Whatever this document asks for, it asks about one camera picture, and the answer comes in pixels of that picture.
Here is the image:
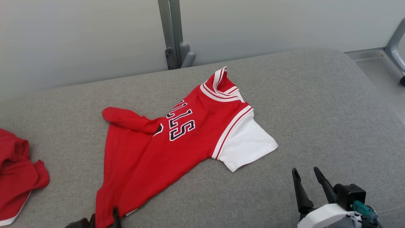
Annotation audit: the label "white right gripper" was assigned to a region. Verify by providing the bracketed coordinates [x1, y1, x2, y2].
[292, 167, 363, 228]

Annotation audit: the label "red and white jersey shirt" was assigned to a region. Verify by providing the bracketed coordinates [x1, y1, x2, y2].
[95, 66, 279, 228]

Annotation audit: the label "red shorts with white trim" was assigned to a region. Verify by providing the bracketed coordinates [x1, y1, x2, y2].
[0, 128, 50, 227]

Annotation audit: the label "metal floor track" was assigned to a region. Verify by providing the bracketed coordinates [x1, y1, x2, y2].
[344, 47, 387, 61]

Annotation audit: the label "grey chair leg with caster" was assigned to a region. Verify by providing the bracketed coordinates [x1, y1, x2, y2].
[384, 17, 405, 86]

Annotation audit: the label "teal right camera connector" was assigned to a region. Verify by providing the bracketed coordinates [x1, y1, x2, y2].
[353, 200, 379, 224]

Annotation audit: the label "grey metal partition post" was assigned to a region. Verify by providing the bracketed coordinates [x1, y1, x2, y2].
[158, 0, 184, 69]

